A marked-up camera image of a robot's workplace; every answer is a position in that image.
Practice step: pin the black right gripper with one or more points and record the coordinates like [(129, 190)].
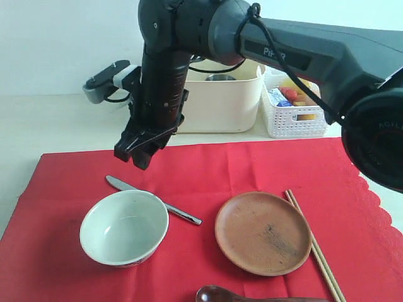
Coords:
[(157, 107)]

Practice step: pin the red sausage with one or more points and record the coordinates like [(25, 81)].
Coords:
[(289, 94)]

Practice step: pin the white perforated plastic basket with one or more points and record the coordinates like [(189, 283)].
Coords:
[(279, 121)]

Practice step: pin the wooden chopstick left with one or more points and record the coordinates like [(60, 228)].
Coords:
[(293, 201)]

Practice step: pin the yellow cheese wedge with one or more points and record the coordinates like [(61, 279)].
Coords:
[(304, 116)]

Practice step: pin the stainless steel cup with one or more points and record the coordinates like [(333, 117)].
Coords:
[(220, 77)]

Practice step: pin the brown wooden plate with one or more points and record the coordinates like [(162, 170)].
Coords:
[(263, 234)]

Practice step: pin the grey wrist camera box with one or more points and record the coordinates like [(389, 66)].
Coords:
[(118, 75)]

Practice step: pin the cream plastic tub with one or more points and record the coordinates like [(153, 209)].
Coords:
[(223, 106)]

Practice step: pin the metal table knife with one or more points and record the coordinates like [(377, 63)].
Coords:
[(123, 186)]

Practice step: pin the pale green ceramic bowl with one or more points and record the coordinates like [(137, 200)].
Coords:
[(124, 229)]

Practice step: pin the yellow lemon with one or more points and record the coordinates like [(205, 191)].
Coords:
[(287, 82)]

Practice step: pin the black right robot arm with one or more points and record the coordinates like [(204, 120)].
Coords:
[(353, 74)]

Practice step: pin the wooden chopstick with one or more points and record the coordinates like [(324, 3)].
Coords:
[(293, 201), (326, 270)]

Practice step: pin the blue white milk carton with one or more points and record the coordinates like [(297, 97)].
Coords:
[(277, 99)]

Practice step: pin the wooden chopstick right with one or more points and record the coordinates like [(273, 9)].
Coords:
[(326, 270)]

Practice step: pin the dark wooden spoon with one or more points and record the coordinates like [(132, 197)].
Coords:
[(216, 293)]

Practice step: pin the red table cloth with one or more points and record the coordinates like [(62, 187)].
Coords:
[(42, 260)]

